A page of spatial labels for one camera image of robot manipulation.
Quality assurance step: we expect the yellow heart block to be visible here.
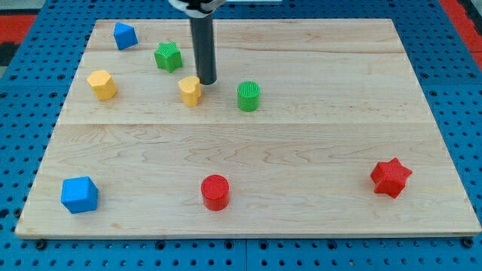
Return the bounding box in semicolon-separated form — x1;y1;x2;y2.
178;76;202;107

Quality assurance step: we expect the light wooden board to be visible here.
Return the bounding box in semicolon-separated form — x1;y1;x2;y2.
16;19;481;239

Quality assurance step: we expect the green cylinder block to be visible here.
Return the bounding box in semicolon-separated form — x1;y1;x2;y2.
237;81;261;112

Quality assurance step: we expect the red cylinder block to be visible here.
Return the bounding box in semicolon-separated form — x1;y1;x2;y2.
200;175;230;211

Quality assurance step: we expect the green star block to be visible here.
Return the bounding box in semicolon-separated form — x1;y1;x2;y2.
154;42;183;73

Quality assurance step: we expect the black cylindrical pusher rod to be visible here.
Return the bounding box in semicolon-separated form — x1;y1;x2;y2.
190;14;217;85

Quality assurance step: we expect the yellow hexagon block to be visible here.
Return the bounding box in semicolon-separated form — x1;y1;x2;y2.
87;70;117;101

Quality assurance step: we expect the blue triangular block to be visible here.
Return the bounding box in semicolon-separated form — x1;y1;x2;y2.
114;23;139;50

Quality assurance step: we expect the red star block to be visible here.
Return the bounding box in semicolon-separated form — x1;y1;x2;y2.
371;157;413;199

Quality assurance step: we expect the blue cube block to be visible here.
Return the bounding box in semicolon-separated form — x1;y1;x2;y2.
60;176;99;214

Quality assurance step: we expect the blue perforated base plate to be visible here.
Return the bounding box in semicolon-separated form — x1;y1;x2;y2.
1;0;481;270

